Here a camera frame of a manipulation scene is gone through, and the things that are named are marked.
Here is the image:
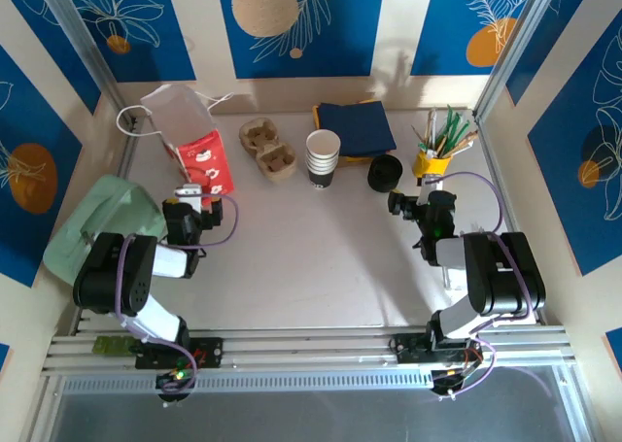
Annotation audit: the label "stacked black cup lids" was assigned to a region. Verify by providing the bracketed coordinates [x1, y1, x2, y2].
[366, 157, 404, 194]

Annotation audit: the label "brown pulp cup carrier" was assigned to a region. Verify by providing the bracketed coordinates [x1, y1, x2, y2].
[238, 117, 298, 184]

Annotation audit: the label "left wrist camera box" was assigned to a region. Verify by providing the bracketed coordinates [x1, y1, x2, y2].
[173, 183, 203, 211]

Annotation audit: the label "red white paper bag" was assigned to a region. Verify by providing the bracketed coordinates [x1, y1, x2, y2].
[115, 85, 235, 195]

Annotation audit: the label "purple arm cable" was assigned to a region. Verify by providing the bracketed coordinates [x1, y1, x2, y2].
[116, 192, 240, 394]
[423, 171, 534, 395]

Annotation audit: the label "beige wooden stirrer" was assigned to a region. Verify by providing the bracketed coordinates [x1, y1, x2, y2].
[449, 128, 480, 155]

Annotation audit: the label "grey metal panel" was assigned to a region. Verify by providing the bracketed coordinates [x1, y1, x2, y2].
[28, 388, 597, 442]

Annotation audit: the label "aluminium cross rail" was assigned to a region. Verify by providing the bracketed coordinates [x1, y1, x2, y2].
[41, 323, 579, 378]

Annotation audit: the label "green circuit board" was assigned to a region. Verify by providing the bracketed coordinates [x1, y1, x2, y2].
[93, 335, 135, 357]

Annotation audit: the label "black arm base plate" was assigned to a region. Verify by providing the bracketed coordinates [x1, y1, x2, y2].
[134, 337, 225, 370]
[392, 333, 485, 365]

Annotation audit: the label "aluminium upright post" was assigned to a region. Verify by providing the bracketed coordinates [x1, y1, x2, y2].
[473, 0, 570, 122]
[36, 0, 136, 127]

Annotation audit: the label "black controller board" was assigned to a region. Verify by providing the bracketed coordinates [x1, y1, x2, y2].
[155, 367, 198, 404]
[431, 366, 482, 403]

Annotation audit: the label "black printed paper cup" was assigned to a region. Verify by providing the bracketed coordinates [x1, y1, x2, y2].
[307, 168, 339, 190]

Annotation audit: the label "slotted grey cable duct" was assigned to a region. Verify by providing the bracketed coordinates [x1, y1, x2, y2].
[57, 369, 572, 395]

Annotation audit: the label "stacked blue paper napkins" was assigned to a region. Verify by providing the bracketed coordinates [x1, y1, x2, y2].
[318, 102, 398, 155]

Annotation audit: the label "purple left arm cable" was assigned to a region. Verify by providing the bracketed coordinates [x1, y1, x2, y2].
[116, 192, 240, 394]

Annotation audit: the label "dark blue napkins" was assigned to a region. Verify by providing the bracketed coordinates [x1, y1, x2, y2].
[312, 104, 395, 169]

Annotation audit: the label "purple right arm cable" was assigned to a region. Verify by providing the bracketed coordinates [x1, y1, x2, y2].
[423, 171, 534, 395]

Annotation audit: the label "black plastic cup lid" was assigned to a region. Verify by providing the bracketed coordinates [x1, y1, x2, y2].
[367, 153, 404, 181]

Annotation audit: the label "green paper cup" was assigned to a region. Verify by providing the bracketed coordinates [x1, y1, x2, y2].
[304, 129, 342, 160]

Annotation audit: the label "yellow stirrer holder cup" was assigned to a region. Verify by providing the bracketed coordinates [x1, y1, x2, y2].
[411, 148, 453, 179]

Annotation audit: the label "blue paper napkin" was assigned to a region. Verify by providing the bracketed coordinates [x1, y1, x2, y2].
[318, 100, 397, 153]

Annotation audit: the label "mint green zip pouch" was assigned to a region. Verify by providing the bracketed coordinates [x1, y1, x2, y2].
[42, 175, 169, 284]

